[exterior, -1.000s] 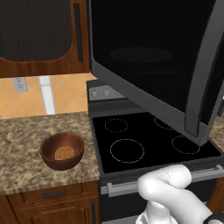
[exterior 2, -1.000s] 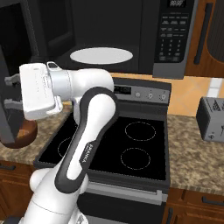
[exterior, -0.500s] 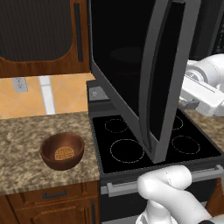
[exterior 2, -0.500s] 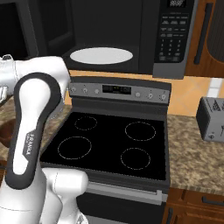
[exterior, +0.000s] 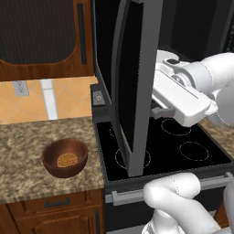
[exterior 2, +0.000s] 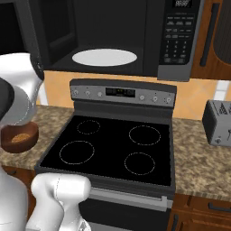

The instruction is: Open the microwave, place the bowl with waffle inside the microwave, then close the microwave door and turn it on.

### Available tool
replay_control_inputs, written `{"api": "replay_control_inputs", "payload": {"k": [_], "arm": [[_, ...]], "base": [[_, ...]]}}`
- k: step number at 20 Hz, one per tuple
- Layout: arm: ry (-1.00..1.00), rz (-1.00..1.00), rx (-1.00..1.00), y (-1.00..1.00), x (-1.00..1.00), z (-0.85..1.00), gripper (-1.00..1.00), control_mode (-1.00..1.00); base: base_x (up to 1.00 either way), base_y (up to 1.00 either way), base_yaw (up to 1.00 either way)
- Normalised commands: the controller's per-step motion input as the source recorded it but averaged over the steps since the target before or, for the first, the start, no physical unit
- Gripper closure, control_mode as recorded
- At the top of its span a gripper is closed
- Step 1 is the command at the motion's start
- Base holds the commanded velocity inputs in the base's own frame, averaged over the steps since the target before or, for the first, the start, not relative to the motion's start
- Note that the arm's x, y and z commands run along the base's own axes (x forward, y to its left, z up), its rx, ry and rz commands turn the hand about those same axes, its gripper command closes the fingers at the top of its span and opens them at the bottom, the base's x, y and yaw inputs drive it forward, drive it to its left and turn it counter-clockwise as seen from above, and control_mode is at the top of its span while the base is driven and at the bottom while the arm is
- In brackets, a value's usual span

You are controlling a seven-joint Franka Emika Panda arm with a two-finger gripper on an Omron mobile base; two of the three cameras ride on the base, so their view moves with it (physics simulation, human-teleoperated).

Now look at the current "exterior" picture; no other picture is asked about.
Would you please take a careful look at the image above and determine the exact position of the round golden waffle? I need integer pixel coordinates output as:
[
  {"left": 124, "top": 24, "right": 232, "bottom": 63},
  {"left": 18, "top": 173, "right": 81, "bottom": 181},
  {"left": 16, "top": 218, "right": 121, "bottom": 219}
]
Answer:
[{"left": 57, "top": 153, "right": 79, "bottom": 169}]

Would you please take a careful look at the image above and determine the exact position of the grey wall socket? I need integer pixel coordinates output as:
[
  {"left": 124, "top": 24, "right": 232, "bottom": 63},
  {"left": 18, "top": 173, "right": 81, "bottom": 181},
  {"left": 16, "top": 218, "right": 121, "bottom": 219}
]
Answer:
[{"left": 12, "top": 80, "right": 30, "bottom": 98}]

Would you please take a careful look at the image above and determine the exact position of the grey black microwave door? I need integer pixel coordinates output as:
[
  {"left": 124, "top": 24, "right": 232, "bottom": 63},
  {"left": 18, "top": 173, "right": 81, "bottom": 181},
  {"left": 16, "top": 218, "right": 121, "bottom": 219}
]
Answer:
[{"left": 110, "top": 0, "right": 165, "bottom": 178}]

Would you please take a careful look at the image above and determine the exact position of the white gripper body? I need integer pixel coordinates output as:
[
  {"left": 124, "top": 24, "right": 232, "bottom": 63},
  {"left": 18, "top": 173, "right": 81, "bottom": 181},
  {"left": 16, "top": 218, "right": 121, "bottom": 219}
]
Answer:
[{"left": 151, "top": 69, "right": 219, "bottom": 128}]

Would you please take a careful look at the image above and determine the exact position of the wooden cupboard door dark glass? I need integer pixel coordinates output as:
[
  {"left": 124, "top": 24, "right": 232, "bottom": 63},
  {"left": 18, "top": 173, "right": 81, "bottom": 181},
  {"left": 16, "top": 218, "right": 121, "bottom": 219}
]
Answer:
[{"left": 0, "top": 0, "right": 95, "bottom": 82}]

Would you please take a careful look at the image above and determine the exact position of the wooden base cupboard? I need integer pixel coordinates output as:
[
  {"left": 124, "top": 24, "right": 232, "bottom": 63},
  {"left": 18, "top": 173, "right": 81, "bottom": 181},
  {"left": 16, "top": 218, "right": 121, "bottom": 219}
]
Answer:
[{"left": 213, "top": 203, "right": 230, "bottom": 229}]

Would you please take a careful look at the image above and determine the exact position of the grey oven door handle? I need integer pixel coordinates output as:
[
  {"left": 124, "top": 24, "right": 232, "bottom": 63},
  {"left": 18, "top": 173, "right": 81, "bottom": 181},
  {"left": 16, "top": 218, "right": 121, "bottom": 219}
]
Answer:
[{"left": 104, "top": 172, "right": 234, "bottom": 207}]

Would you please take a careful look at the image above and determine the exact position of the wooden drawer front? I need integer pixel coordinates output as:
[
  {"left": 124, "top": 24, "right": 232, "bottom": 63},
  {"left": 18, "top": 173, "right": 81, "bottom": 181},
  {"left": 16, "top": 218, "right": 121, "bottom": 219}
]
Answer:
[{"left": 5, "top": 188, "right": 104, "bottom": 219}]

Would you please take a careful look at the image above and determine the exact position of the long dark cupboard handle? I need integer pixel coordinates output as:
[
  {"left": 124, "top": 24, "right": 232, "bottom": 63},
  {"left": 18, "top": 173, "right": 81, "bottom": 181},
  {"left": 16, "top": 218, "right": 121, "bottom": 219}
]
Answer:
[{"left": 76, "top": 3, "right": 88, "bottom": 66}]

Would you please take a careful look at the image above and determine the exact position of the brown wooden bowl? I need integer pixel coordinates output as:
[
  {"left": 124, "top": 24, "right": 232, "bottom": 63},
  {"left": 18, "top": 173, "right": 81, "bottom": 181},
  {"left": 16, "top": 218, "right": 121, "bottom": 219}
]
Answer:
[{"left": 40, "top": 137, "right": 90, "bottom": 179}]

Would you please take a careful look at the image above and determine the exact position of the dark base cupboard handle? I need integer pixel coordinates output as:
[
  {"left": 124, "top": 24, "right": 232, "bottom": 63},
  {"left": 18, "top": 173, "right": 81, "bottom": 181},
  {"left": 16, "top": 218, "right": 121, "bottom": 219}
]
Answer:
[{"left": 94, "top": 209, "right": 101, "bottom": 234}]

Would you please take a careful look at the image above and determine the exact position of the black microwave oven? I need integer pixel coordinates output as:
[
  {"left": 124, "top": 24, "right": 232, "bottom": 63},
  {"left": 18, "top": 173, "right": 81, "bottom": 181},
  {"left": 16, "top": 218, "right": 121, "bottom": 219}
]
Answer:
[{"left": 90, "top": 0, "right": 234, "bottom": 92}]

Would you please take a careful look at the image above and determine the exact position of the dark drawer handle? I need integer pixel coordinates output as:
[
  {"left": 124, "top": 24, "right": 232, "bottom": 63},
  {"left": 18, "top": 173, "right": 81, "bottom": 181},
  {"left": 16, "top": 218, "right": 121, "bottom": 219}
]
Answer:
[{"left": 43, "top": 197, "right": 71, "bottom": 209}]

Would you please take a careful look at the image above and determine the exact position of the wooden base cupboard door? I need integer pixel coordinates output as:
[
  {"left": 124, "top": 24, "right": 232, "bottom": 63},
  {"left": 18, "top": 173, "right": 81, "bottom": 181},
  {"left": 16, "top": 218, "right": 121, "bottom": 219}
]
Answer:
[{"left": 13, "top": 205, "right": 104, "bottom": 234}]

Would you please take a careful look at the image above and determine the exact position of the black stove with hob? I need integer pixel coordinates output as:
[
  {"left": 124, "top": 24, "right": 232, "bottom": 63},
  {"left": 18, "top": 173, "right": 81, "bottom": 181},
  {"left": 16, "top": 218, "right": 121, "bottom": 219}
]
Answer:
[{"left": 90, "top": 83, "right": 234, "bottom": 234}]

